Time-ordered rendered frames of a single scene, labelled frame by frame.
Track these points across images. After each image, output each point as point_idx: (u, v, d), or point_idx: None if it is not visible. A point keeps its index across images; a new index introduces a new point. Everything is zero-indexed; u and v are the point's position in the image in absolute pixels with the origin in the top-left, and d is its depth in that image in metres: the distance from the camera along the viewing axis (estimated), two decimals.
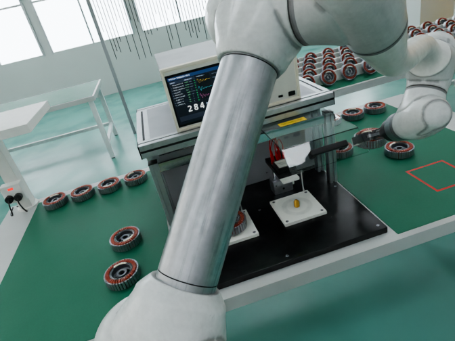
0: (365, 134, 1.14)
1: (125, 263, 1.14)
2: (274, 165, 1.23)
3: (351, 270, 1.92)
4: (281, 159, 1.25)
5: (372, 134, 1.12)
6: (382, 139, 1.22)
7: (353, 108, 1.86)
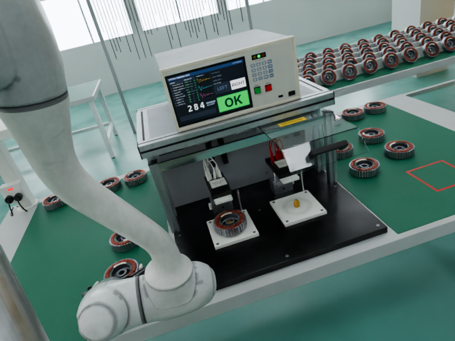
0: None
1: (125, 263, 1.14)
2: (274, 165, 1.23)
3: (351, 270, 1.92)
4: (281, 159, 1.25)
5: None
6: (375, 169, 1.32)
7: (353, 108, 1.86)
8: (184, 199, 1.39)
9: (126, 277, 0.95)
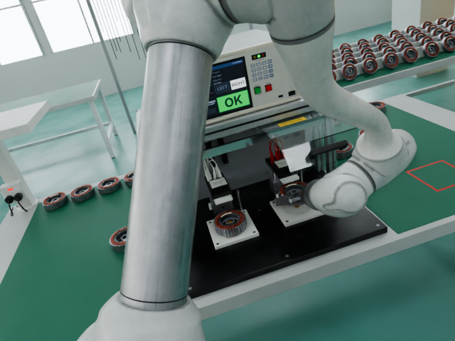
0: (286, 198, 1.05)
1: (295, 185, 1.21)
2: (274, 165, 1.23)
3: (351, 270, 1.92)
4: (281, 159, 1.25)
5: (292, 199, 1.03)
6: None
7: None
8: None
9: None
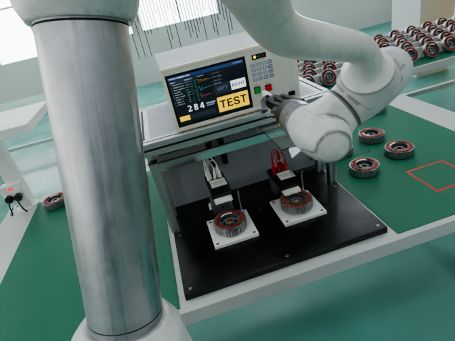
0: (262, 109, 0.95)
1: (296, 193, 1.23)
2: (276, 177, 1.25)
3: (351, 270, 1.92)
4: (283, 171, 1.27)
5: (265, 114, 0.93)
6: (375, 169, 1.32)
7: None
8: (184, 199, 1.39)
9: (286, 100, 0.96)
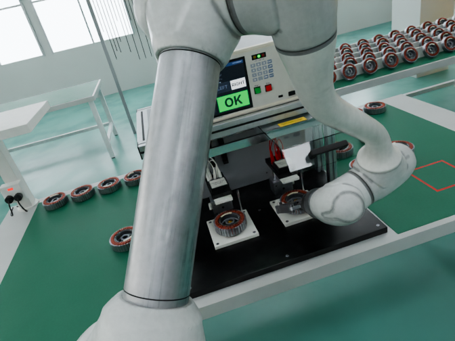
0: (287, 206, 1.07)
1: (296, 193, 1.23)
2: (274, 165, 1.23)
3: (351, 270, 1.92)
4: (281, 159, 1.25)
5: (293, 208, 1.05)
6: None
7: None
8: None
9: None
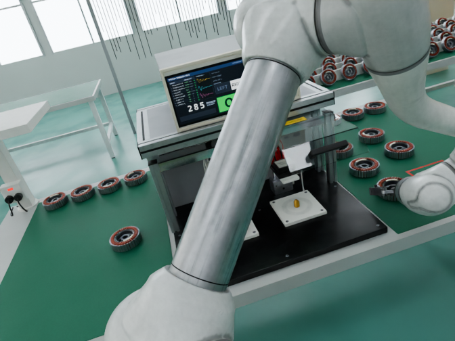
0: (380, 189, 1.10)
1: (397, 180, 1.23)
2: (274, 165, 1.23)
3: (351, 270, 1.92)
4: (281, 159, 1.25)
5: (385, 191, 1.08)
6: (375, 169, 1.32)
7: (353, 108, 1.86)
8: (184, 199, 1.39)
9: None
